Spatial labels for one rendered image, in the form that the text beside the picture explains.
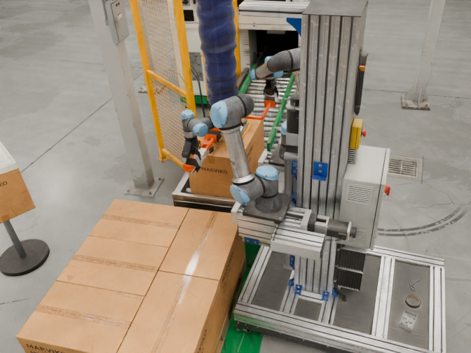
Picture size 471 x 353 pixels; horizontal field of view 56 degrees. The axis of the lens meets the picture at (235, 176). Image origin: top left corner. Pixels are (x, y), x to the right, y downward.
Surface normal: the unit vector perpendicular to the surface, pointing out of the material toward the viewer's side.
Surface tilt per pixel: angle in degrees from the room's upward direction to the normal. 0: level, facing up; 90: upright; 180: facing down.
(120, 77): 88
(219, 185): 90
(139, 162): 90
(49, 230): 0
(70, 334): 0
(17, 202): 90
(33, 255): 0
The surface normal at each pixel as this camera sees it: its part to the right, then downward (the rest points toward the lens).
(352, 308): -0.06, -0.80
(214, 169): -0.31, 0.58
